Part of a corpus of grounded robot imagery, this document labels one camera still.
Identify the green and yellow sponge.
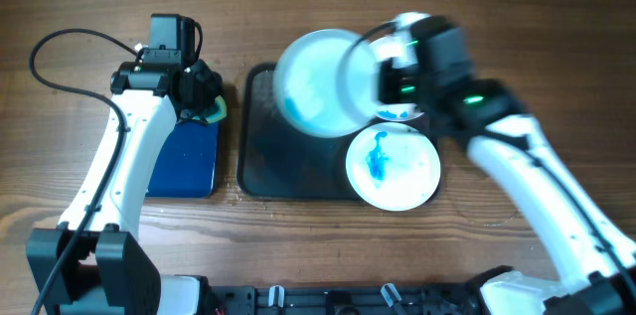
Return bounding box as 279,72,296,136
203,96,228,124

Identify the white plate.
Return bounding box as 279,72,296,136
371,35,422,122
345,122,441,212
272,29,380,138

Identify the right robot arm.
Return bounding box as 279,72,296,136
379,12,635,314

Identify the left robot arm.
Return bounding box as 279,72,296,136
26,14,228,314

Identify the small black water tray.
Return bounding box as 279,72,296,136
146,122,220,198

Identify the dark brown serving tray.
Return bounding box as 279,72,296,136
237,62,363,203

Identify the left black cable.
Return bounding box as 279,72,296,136
28,19,205,315

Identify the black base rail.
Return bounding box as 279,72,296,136
201,283,482,315

